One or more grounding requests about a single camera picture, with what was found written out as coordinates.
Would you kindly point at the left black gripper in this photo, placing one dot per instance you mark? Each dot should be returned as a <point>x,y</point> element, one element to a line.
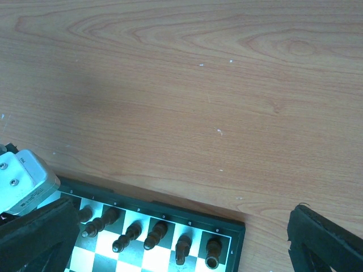
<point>8,148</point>

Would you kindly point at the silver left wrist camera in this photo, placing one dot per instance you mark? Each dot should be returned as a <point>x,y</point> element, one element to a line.
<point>26,181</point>

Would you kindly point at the dark chess piece row2 col2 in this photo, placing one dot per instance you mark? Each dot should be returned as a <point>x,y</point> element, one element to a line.
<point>85,214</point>

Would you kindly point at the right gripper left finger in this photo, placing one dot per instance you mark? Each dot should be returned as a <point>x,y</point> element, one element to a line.
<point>42,240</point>

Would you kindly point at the dark chess piece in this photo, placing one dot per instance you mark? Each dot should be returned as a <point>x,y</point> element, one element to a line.
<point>213,252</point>

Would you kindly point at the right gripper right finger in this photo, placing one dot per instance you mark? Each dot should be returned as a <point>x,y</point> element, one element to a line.
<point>318,244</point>

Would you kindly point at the dark chess piece row1 col3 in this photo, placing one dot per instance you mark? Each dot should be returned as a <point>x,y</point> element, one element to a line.
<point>182,249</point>

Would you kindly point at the black and white chessboard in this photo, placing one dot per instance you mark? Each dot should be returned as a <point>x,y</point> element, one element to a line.
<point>95,253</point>

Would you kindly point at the dark chess piece row1 col1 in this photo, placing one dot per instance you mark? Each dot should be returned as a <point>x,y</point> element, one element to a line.
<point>98,224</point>

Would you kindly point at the dark chess piece row2 col1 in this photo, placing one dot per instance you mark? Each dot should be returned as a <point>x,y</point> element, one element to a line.
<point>132,233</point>

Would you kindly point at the dark chess piece row1 col2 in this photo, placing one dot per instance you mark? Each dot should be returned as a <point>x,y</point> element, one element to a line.
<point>157,233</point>

